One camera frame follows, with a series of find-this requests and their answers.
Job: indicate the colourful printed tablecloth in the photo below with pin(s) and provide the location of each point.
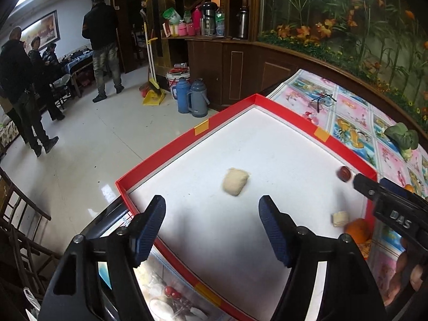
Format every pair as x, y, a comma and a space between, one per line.
351, 120

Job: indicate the green leafy vegetable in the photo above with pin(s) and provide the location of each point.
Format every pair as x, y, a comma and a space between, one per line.
403, 137

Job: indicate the clear plastic water bottle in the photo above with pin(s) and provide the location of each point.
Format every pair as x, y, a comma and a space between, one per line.
219, 23

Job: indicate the green plastic bag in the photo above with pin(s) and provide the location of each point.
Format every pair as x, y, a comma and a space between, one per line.
171, 14

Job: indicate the large orange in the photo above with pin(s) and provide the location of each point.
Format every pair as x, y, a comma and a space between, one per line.
358, 230

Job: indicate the dark wooden cabinet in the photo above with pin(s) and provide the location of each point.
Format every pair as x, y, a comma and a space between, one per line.
240, 70

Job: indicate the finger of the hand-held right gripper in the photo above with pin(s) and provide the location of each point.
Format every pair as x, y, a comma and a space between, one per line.
396, 185
366, 187

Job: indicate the framed wall picture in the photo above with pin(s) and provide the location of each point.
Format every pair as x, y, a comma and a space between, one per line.
41, 28

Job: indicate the clear food bag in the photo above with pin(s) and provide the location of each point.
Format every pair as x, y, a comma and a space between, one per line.
167, 287

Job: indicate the grey thermos flask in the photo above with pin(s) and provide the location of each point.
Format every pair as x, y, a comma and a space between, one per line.
198, 98

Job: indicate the white bucket with red lid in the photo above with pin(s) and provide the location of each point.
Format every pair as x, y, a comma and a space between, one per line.
175, 77

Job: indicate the pink thermos bottle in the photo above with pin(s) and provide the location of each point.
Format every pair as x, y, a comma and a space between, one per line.
197, 15

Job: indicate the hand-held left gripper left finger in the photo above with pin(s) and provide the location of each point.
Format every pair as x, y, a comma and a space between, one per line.
149, 237

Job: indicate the pink jar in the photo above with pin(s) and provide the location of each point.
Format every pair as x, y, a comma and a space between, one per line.
191, 29
182, 29

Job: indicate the red tray with white bottom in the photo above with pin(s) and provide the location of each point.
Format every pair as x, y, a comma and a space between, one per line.
267, 140

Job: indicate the black pump thermos pot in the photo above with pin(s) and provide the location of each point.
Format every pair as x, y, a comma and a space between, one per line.
210, 18

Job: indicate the dark side table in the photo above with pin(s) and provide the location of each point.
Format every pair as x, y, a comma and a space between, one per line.
78, 62

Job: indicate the blue thermos flask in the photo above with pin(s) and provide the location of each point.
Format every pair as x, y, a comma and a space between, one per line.
182, 95

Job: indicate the yellow and white broom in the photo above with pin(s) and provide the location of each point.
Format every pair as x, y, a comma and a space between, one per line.
150, 57

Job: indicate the person's right hand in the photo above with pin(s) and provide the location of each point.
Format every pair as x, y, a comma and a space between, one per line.
413, 274

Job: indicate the black eyeglasses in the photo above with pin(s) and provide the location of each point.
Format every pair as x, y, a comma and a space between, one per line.
322, 97

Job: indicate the dark wooden chair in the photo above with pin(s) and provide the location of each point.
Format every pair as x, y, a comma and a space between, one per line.
20, 224

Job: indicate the glass case with artificial flowers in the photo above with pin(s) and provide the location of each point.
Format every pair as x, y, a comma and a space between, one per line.
334, 13

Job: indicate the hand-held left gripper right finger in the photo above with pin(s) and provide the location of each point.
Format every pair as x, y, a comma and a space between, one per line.
272, 230

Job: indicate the yellow dustpan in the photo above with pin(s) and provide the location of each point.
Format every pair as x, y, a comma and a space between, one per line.
153, 97

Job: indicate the beige ridged bun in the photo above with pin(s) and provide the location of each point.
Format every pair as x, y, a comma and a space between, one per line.
339, 219
235, 182

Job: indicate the silver thermos flask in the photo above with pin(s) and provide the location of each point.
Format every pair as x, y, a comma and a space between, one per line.
242, 23

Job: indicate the dark red round fruit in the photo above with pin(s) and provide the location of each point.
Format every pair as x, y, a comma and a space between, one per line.
345, 174

